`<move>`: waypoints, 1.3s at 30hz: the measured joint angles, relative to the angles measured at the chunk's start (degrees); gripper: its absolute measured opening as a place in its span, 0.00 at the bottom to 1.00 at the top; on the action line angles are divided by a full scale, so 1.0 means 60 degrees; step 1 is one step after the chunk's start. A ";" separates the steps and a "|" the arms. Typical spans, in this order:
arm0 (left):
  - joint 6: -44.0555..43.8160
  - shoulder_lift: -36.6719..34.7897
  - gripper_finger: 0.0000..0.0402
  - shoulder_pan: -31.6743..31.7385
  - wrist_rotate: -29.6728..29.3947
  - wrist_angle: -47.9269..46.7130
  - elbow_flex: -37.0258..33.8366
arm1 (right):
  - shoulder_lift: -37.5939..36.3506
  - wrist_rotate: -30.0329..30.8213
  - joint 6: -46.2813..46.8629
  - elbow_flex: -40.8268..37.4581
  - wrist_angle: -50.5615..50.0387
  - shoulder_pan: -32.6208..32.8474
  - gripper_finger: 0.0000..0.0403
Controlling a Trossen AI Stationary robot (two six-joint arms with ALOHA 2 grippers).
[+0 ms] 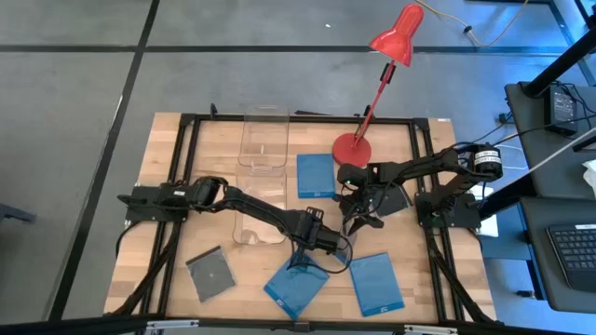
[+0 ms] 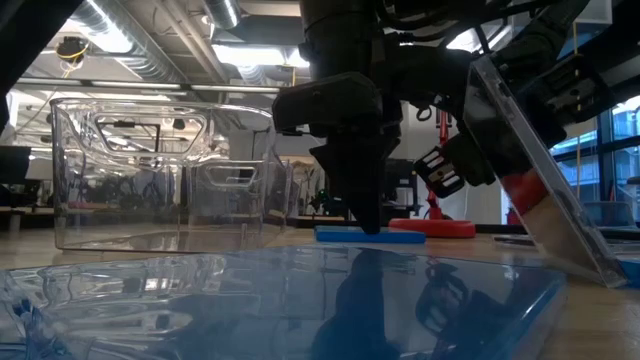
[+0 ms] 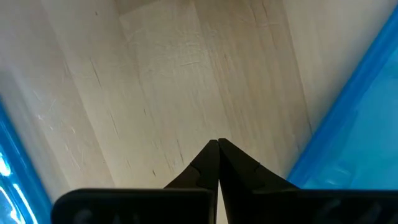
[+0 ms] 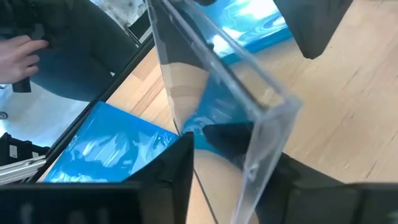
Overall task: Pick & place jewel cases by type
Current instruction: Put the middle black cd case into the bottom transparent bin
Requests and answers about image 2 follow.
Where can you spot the red desk lamp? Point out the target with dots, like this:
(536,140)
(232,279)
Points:
(432,228)

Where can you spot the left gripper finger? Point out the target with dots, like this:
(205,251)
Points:
(535,95)
(472,162)

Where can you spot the black jewel case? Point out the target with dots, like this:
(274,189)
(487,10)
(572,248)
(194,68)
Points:
(576,212)
(515,241)

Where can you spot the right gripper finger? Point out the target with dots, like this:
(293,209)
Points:
(365,175)

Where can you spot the ceiling light panel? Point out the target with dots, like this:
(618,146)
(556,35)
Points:
(260,55)

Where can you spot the clear plastic bin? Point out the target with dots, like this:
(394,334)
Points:
(231,176)
(125,150)

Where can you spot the blue jewel case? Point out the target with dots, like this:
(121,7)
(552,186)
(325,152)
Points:
(200,300)
(405,235)
(632,272)

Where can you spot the silver ceiling duct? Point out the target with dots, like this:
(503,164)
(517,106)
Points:
(222,12)
(150,50)

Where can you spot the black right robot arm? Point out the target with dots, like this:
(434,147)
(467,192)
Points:
(342,10)

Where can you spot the long ceiling light bar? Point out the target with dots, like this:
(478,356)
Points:
(135,85)

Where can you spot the black monitor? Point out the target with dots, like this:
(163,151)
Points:
(14,165)

